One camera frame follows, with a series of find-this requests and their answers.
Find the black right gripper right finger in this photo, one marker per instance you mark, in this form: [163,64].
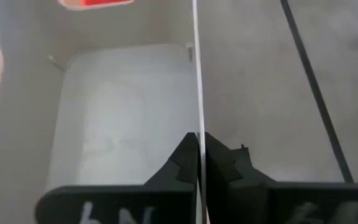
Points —
[291,205]

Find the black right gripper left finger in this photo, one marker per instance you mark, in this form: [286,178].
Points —
[120,205]

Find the grey plastic basket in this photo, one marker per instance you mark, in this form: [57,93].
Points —
[120,109]

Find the orange plastic basket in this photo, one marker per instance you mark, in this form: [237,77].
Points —
[104,2]

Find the black floor strip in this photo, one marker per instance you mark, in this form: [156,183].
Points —
[317,93]

